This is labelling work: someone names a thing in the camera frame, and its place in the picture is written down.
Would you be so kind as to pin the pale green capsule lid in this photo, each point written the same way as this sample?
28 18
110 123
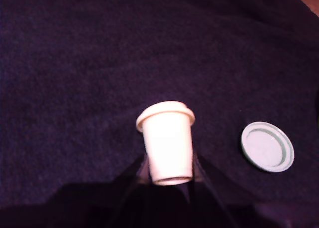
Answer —
266 148

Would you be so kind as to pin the dark blue cloth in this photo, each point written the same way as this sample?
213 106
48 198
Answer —
99 51

